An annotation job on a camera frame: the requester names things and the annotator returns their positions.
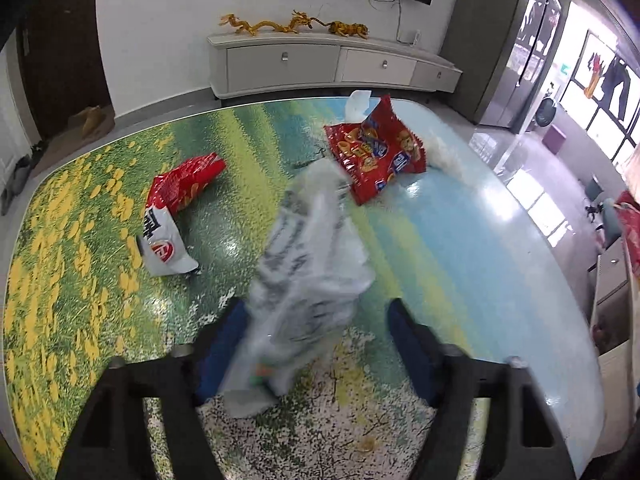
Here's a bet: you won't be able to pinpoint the grey slipper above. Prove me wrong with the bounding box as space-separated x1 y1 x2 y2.
0 180 18 216
10 156 33 195

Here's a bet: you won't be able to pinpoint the golden tiger figure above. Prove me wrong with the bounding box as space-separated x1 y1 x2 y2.
327 21 370 40

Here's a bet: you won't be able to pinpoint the dark brown entrance door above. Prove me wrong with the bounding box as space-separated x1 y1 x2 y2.
17 0 113 138

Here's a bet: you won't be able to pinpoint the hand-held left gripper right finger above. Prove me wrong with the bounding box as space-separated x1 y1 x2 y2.
386 298 581 480

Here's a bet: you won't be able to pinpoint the white printed plastic packet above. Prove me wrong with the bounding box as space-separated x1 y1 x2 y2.
217 160 376 418

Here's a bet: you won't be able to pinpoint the golden dragon figure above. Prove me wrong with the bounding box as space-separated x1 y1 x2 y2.
219 13 296 37
290 10 328 33

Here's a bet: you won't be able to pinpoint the red and white packet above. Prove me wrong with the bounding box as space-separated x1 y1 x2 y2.
136 152 227 277

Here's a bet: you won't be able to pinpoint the tan boot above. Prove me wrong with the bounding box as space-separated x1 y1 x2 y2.
69 107 93 133
82 105 109 137

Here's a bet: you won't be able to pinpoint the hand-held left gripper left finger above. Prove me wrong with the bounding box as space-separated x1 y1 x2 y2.
55 300 251 480

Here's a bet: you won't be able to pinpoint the white side shelf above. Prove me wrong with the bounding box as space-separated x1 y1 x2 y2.
590 230 640 456

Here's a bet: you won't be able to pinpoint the grey refrigerator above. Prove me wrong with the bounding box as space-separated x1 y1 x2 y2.
440 0 563 126

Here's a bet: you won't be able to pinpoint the red fabric item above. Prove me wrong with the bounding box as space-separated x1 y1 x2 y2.
615 190 640 276

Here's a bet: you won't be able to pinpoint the grey chair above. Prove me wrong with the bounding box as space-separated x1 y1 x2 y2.
585 175 622 248

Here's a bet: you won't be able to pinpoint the washing machine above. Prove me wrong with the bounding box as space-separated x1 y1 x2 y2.
535 97 559 133

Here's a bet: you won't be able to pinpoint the brown doormat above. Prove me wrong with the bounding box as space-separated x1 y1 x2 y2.
30 110 116 171

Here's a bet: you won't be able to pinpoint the white television cabinet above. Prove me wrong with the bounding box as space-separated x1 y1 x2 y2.
207 30 463 101

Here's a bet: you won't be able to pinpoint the black television cable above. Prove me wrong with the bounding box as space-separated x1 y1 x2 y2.
367 0 406 41

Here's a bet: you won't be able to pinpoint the white cabinet drawer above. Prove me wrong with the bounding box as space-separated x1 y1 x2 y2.
412 61 462 92
227 45 340 90
342 49 417 83

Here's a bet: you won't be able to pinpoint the large red snack packet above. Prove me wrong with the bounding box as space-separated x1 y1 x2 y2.
324 94 427 206

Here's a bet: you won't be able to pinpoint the purple stool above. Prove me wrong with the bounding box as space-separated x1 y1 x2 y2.
545 126 569 156

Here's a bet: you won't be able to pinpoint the hanging clothes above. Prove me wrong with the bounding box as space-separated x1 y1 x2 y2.
582 52 640 121

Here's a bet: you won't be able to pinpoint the white shoe cabinet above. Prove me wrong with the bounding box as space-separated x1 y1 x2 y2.
0 35 41 181

